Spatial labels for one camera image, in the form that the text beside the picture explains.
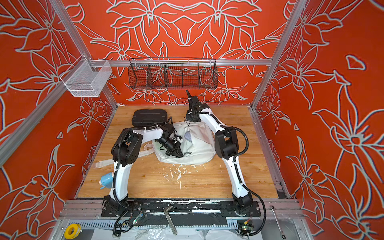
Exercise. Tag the silver wrench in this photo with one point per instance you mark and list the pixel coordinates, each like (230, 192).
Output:
(282, 234)

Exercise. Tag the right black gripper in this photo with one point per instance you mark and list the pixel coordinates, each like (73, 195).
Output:
(193, 105)

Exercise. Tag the white wire wall basket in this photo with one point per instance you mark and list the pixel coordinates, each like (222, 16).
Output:
(87, 78)

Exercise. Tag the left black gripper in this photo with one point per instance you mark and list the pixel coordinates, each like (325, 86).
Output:
(177, 149)

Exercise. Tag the blue mug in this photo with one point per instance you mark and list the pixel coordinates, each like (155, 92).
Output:
(106, 181)

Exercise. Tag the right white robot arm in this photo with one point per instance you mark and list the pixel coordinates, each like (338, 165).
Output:
(230, 144)

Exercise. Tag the yellow tape roll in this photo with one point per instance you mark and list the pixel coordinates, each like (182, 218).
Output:
(72, 231)

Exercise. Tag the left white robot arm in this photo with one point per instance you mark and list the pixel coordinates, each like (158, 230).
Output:
(126, 151)

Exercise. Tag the black wire wall basket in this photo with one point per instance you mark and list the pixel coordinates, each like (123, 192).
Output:
(173, 74)

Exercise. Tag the white backpack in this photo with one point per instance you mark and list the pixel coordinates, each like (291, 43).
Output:
(199, 152)

